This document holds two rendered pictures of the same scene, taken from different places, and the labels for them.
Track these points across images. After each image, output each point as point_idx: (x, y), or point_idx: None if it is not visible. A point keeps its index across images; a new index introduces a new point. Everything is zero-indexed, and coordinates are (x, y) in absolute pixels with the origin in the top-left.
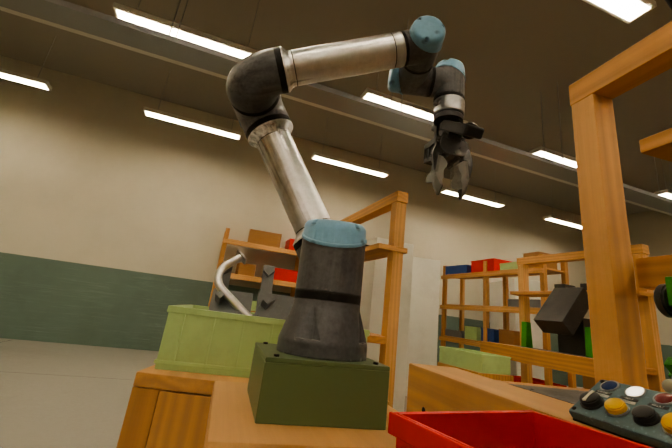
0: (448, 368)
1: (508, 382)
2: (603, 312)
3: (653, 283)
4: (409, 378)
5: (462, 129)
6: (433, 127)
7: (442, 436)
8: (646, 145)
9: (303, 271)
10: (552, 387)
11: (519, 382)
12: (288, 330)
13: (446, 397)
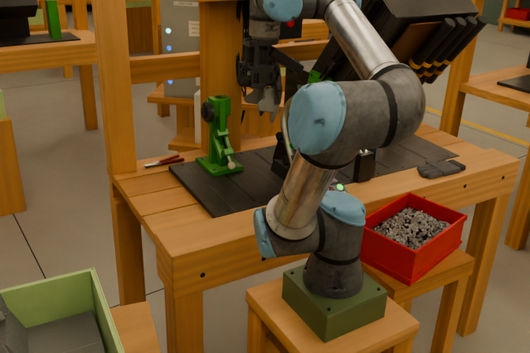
0: (173, 236)
1: (147, 213)
2: (122, 116)
3: (137, 81)
4: (175, 267)
5: (300, 69)
6: (253, 44)
7: (427, 244)
8: None
9: (359, 244)
10: (139, 195)
11: (137, 208)
12: (360, 280)
13: (232, 252)
